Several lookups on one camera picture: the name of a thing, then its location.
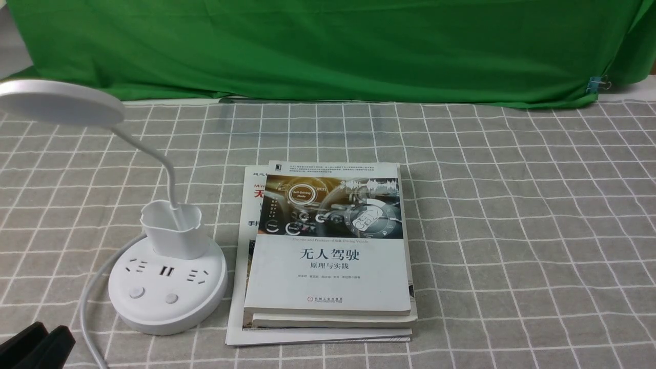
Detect grey checked tablecloth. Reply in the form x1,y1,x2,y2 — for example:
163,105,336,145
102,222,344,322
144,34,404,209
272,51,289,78
1,101,655,368

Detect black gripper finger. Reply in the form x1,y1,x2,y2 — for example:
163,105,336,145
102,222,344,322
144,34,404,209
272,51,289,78
9,325,76,368

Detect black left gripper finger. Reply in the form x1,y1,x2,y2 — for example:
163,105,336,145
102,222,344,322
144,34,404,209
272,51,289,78
1,322,49,365

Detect middle book under textbook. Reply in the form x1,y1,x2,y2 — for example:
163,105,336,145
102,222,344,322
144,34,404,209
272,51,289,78
251,164,418,329

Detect white desk lamp with sockets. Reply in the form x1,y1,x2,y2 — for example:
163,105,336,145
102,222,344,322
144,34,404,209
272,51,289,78
1,79,228,336

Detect green backdrop cloth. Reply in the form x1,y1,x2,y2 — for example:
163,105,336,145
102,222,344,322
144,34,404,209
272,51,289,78
7,1,654,108

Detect white lamp power cable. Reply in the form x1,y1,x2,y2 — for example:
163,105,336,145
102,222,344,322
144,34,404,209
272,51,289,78
79,233,148,369

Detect blue binder clip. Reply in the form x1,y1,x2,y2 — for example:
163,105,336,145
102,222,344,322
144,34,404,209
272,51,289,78
585,75,613,94

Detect thin white bottom magazine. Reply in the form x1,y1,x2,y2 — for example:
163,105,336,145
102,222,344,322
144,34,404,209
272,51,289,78
225,166,412,346

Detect self-driving textbook top book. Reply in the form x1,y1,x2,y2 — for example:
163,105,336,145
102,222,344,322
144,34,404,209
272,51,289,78
243,160,413,316

